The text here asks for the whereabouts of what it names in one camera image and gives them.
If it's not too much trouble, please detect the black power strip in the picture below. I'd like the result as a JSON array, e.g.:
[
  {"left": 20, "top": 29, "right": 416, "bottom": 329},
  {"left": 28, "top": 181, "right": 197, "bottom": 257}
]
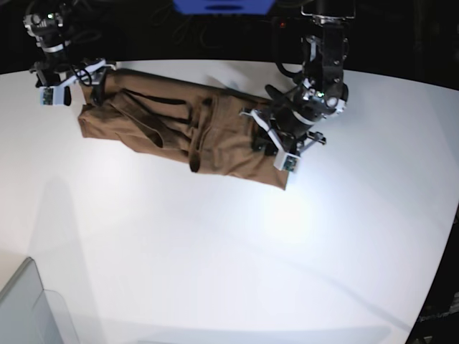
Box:
[{"left": 271, "top": 16, "right": 313, "bottom": 33}]

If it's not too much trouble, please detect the grey plastic bin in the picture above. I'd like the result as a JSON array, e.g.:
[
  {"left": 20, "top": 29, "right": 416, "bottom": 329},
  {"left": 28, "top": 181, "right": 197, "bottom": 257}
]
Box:
[{"left": 1, "top": 257, "right": 81, "bottom": 344}]

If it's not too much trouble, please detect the blue box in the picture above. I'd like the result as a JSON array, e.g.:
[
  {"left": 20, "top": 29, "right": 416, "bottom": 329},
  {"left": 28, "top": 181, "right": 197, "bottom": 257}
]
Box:
[{"left": 173, "top": 0, "right": 275, "bottom": 15}]

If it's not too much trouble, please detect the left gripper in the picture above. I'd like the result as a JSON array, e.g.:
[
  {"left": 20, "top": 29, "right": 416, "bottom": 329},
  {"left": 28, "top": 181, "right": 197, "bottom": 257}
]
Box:
[{"left": 240, "top": 107, "right": 326, "bottom": 156}]

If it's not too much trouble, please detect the brown t-shirt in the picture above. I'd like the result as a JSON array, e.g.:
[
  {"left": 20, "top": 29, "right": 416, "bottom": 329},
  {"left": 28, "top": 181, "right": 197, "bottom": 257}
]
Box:
[{"left": 77, "top": 69, "right": 288, "bottom": 189}]

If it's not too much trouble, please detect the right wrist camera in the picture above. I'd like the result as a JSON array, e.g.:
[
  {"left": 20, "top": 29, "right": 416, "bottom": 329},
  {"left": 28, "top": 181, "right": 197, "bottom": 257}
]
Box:
[{"left": 39, "top": 87, "right": 60, "bottom": 106}]

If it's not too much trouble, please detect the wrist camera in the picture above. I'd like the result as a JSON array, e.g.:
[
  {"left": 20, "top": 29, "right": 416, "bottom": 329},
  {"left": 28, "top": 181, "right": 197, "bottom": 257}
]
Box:
[
  {"left": 39, "top": 87, "right": 60, "bottom": 106},
  {"left": 274, "top": 150, "right": 301, "bottom": 173}
]

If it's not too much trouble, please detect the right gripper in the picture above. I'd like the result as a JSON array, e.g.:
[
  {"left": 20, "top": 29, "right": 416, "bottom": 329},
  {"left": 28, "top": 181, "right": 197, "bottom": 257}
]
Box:
[{"left": 30, "top": 59, "right": 117, "bottom": 106}]

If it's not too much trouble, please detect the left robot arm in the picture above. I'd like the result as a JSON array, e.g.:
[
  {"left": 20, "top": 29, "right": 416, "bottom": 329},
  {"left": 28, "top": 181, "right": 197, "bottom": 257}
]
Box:
[{"left": 242, "top": 1, "right": 355, "bottom": 156}]

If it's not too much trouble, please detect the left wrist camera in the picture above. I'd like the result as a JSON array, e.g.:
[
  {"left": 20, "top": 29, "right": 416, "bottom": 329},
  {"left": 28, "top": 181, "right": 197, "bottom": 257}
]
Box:
[{"left": 274, "top": 150, "right": 301, "bottom": 173}]

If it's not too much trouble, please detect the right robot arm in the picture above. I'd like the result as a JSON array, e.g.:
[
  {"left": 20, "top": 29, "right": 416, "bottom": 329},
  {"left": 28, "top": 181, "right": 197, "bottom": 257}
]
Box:
[{"left": 23, "top": 1, "right": 117, "bottom": 106}]

